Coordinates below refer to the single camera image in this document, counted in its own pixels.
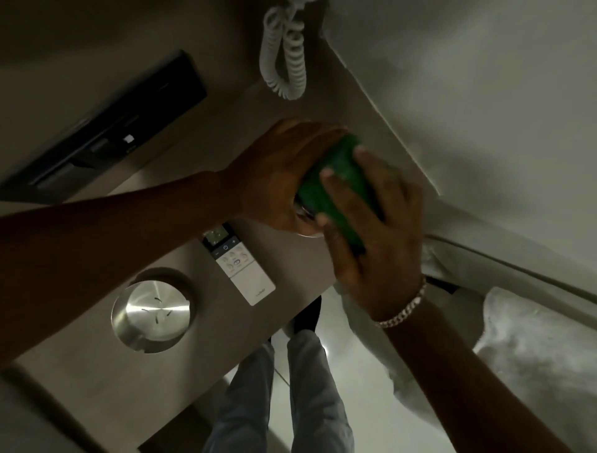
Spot person's blue jeans legs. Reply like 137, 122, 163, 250
204, 329, 355, 453

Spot black wall control panel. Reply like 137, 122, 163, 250
0, 49, 209, 204

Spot person's right forearm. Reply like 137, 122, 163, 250
380, 299, 575, 453

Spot person's right hand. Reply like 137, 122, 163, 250
317, 145, 428, 323

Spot person's left forearm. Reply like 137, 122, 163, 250
0, 170, 243, 370

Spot white fluffy blanket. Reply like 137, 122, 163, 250
472, 287, 597, 453

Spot white bed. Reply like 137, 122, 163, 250
321, 0, 597, 435

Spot green can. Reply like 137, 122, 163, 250
294, 133, 385, 256

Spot white coiled phone cord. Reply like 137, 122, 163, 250
259, 0, 309, 101

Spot white remote control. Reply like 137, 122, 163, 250
201, 222, 277, 308

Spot person's black shoe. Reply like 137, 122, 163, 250
290, 296, 323, 338

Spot round silver metal lid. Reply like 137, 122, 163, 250
110, 268, 197, 354

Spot person's left hand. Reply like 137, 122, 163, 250
218, 119, 350, 237

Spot silver chain bracelet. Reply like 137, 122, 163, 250
373, 277, 428, 329

